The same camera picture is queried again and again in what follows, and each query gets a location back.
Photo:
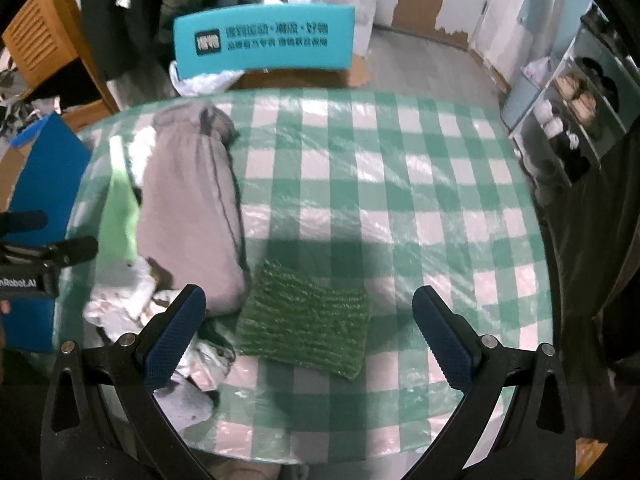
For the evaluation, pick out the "white plastic bags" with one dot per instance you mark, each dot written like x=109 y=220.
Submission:
x=181 y=367

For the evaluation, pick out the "teal printed cardboard box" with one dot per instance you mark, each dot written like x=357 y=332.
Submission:
x=265 y=37

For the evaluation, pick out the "shoe rack with shoes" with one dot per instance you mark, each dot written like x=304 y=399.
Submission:
x=583 y=103

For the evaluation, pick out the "grey fleece cover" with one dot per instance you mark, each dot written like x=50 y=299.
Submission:
x=190 y=227

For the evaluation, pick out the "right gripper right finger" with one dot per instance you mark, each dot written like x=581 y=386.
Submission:
x=536 y=438

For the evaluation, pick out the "green knitted cloth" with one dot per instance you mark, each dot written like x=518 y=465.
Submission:
x=290 y=319

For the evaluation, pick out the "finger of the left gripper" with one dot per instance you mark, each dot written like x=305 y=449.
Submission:
x=22 y=221
x=70 y=252

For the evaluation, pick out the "white plastic bag under box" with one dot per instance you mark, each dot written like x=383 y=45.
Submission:
x=204 y=84

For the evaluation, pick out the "dark hanging jacket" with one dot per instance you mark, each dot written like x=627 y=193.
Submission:
x=165 y=10

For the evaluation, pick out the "green checked tablecloth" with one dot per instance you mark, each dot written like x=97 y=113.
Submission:
x=386 y=193

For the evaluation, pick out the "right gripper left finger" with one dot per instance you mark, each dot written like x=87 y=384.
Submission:
x=78 y=439

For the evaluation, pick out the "light green sheet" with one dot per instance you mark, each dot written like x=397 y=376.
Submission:
x=120 y=215

